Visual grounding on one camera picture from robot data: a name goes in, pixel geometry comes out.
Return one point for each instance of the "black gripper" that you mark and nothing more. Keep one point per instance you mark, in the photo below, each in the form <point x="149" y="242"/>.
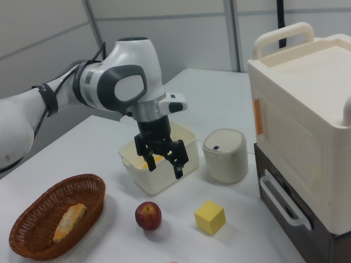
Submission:
<point x="153" y="131"/>

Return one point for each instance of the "yellow cube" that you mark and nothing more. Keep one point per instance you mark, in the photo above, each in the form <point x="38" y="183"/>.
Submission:
<point x="209" y="217"/>

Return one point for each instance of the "dark brown drawer box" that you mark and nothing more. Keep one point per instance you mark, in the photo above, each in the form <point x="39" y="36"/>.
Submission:
<point x="340" y="246"/>

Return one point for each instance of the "small cream lidded trash can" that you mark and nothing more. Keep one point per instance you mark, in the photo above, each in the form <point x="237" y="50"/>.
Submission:
<point x="225" y="167"/>

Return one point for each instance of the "yellow toy banana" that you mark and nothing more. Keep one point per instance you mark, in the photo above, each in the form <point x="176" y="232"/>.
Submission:
<point x="144" y="165"/>

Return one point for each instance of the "bread pastry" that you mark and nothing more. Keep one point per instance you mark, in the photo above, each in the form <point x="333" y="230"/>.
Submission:
<point x="70" y="223"/>

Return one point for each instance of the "red toy apple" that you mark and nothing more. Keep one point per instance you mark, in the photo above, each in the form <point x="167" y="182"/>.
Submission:
<point x="148" y="216"/>

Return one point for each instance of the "black background pole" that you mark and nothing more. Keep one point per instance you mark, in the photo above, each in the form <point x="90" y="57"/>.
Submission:
<point x="281" y="27"/>

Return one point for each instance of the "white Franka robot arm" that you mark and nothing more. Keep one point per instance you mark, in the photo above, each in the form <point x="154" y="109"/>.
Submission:
<point x="131" y="65"/>

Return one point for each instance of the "brown wicker basket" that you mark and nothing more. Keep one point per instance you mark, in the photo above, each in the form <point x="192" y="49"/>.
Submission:
<point x="35" y="213"/>

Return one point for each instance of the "white open plastic bin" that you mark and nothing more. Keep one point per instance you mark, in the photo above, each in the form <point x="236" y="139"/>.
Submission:
<point x="161" y="180"/>

